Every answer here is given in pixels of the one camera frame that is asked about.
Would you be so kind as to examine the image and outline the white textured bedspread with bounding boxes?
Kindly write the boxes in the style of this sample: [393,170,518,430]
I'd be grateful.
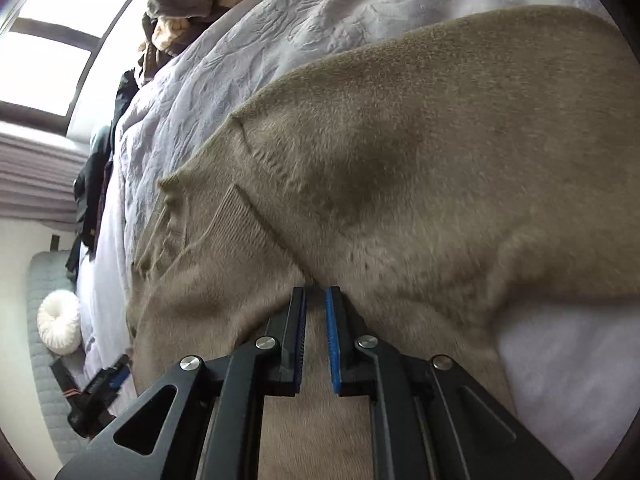
[75,0,640,480]

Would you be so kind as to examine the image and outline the grey cloth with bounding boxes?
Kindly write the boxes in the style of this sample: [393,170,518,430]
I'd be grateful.
[145,0,217,22]

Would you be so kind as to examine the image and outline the grey striped curtain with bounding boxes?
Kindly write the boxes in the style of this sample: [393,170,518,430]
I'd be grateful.
[0,130,92,227]

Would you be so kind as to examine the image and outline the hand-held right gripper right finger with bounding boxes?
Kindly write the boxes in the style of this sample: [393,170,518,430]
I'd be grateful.
[325,285,574,480]

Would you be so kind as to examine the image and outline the brown cloth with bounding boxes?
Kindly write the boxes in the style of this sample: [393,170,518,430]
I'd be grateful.
[136,15,173,87]

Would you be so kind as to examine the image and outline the white round cushion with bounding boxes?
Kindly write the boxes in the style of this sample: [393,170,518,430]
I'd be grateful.
[37,290,82,354]

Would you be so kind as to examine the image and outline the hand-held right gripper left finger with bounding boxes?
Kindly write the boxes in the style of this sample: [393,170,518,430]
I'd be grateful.
[54,286,307,480]

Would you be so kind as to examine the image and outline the beige fuzzy sweater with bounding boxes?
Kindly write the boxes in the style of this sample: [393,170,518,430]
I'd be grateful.
[125,5,640,480]

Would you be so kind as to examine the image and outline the dark framed window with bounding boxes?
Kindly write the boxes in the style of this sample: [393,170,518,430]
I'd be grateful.
[0,0,162,137]

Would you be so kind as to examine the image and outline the dark hanging clothes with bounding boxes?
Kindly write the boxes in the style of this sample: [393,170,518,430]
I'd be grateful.
[65,70,142,282]

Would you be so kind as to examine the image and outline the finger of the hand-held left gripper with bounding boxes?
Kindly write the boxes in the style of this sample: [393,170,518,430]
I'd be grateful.
[102,354,133,393]

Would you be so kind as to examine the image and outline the grey quilted mat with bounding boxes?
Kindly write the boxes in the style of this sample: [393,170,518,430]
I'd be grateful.
[25,250,103,466]

